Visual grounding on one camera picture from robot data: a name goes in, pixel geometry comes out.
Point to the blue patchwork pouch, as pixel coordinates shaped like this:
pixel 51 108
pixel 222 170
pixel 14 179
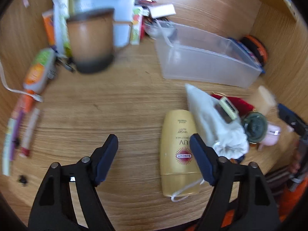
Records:
pixel 251 55

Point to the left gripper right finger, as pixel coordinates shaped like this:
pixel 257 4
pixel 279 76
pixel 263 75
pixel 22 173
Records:
pixel 256 208

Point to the dark green glass bottle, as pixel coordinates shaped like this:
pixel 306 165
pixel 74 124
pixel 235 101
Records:
pixel 255 127

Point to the black orange zip case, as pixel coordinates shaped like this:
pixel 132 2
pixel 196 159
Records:
pixel 254 45

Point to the white drawstring pouch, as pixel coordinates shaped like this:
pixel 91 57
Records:
pixel 227 139

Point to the cream pillar candle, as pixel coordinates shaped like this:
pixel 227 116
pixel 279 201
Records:
pixel 262 100

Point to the white paper box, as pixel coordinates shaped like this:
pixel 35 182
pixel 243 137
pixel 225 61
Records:
pixel 164 10

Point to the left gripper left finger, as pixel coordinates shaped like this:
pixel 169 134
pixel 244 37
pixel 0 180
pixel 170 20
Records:
pixel 53 207

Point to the orange green tube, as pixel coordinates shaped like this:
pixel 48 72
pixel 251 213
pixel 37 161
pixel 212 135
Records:
pixel 38 73

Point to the brown mug with lid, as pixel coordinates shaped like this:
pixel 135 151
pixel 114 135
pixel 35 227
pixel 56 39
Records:
pixel 91 40

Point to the clear plastic storage bin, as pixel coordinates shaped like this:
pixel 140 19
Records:
pixel 187 53

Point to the pink round case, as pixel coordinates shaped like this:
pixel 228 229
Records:
pixel 272 136

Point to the yellow sunscreen bottle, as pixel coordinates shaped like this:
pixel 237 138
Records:
pixel 180 174

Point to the fruit pattern box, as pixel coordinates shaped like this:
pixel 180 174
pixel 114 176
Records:
pixel 136 25

